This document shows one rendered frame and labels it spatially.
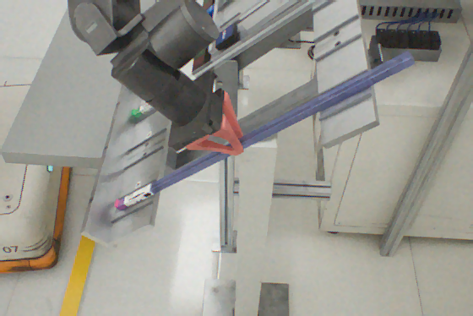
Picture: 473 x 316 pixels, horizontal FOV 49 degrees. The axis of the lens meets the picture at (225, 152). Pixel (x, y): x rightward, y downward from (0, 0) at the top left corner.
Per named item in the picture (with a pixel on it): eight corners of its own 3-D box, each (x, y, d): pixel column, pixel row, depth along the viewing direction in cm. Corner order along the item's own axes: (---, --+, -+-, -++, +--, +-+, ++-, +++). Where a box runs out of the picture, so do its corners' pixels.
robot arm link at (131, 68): (106, 53, 63) (101, 80, 58) (144, 17, 60) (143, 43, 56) (149, 86, 66) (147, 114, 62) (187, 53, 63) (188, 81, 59)
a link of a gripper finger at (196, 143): (260, 116, 72) (214, 76, 67) (259, 156, 67) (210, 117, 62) (224, 136, 75) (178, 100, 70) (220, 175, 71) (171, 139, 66)
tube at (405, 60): (121, 210, 84) (116, 207, 84) (122, 204, 85) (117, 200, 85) (415, 64, 57) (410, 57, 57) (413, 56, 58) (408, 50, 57)
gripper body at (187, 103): (221, 76, 68) (181, 41, 64) (215, 134, 62) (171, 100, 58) (186, 98, 72) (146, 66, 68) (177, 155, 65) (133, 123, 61)
